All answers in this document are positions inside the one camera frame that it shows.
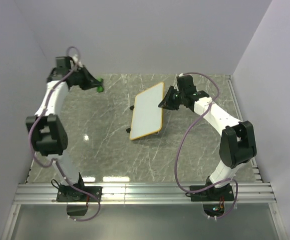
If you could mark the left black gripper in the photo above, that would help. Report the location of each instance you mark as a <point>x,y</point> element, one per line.
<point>90,82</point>

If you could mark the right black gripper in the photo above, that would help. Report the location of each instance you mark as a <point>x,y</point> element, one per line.
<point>165,103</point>

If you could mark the green whiteboard eraser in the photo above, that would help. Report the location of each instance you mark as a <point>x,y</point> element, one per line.
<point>100,87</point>

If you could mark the yellow framed whiteboard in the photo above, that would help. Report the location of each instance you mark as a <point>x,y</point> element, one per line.
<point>151,96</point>

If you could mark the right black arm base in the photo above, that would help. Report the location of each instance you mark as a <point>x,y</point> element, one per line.
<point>213,194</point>

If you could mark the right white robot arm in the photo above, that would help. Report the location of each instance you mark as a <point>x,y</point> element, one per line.
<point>232,157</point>

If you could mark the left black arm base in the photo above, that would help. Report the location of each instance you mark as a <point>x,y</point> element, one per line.
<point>66,194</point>

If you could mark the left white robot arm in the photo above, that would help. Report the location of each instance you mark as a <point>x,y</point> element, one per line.
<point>48,140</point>

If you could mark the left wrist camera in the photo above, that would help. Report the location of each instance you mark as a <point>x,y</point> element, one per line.
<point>63,62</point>

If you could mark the aluminium right side rail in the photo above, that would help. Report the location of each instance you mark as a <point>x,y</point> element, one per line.
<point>244,138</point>

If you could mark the aluminium rail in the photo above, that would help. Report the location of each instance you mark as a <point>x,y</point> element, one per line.
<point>124,193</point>
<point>244,138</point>

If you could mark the aluminium front rail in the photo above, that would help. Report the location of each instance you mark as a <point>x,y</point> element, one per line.
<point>124,193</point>

